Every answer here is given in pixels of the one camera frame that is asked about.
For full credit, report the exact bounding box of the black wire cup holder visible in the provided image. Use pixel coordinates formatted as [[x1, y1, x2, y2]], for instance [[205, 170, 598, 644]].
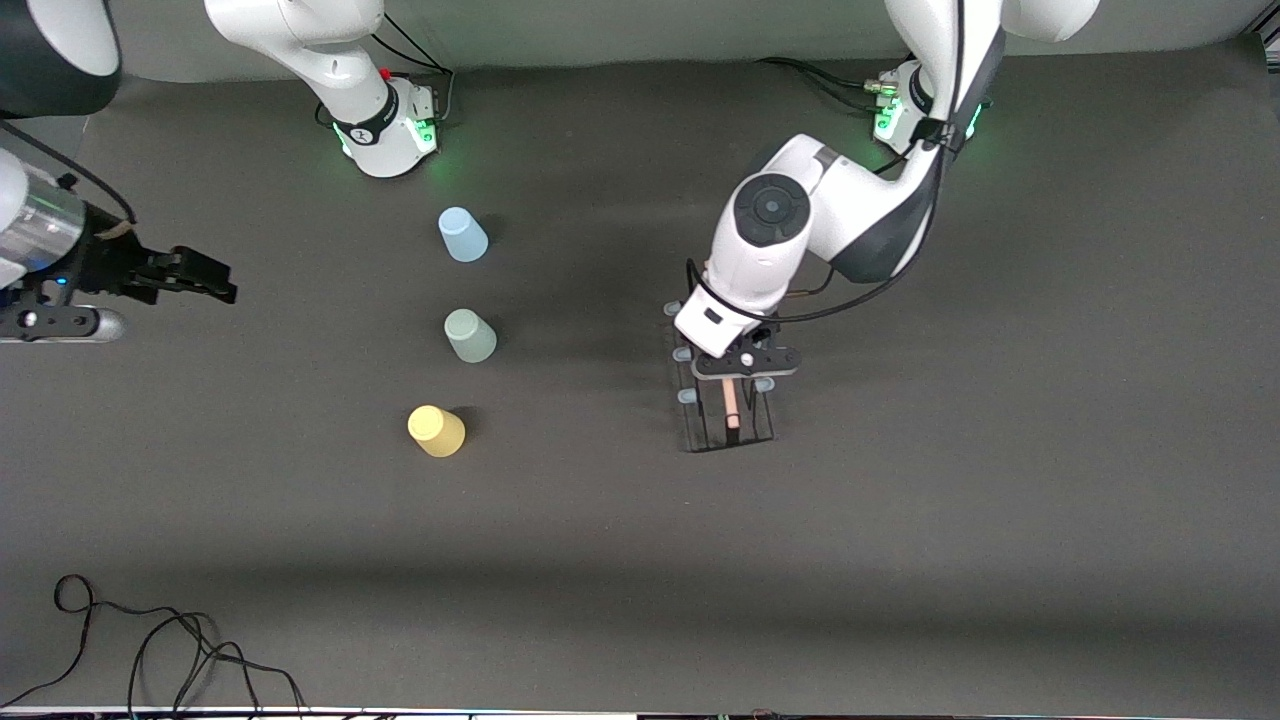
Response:
[[664, 300, 778, 454]]

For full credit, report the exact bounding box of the yellow plastic cup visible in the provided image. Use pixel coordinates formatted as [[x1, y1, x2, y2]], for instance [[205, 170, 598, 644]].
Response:
[[407, 404, 467, 459]]

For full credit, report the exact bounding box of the pale green plastic cup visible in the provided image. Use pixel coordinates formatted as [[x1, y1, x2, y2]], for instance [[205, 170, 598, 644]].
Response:
[[443, 308, 498, 364]]

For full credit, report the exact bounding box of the pale blue plastic cup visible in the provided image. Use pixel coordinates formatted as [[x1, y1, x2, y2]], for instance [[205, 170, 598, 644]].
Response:
[[437, 206, 491, 264]]

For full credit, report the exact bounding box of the dark grey table mat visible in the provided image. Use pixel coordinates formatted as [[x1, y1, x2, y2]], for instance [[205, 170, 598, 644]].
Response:
[[0, 38, 1280, 713]]

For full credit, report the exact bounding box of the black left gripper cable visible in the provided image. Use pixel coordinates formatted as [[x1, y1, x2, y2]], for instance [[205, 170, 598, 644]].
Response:
[[685, 0, 966, 326]]

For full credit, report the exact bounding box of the black left arm base cable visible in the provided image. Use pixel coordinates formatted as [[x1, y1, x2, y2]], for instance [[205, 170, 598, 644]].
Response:
[[755, 57, 886, 109]]

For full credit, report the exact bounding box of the black arm base cable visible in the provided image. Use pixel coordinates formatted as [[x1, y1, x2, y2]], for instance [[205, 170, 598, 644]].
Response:
[[755, 57, 886, 109], [370, 8, 457, 129]]

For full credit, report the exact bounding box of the black right arm base cable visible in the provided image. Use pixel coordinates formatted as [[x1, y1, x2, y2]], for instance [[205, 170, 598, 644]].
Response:
[[370, 8, 457, 129]]

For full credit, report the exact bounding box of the thin black loose cable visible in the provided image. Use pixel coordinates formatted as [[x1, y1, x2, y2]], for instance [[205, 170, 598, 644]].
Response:
[[0, 574, 306, 713]]

